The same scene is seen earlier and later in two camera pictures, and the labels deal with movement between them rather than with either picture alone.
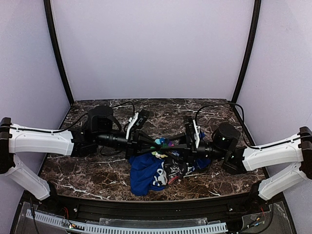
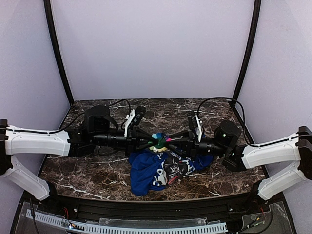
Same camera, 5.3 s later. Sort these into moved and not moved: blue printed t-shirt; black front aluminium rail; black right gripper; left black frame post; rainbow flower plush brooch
Moved: black right gripper; rainbow flower plush brooch
Not moved: left black frame post; blue printed t-shirt; black front aluminium rail
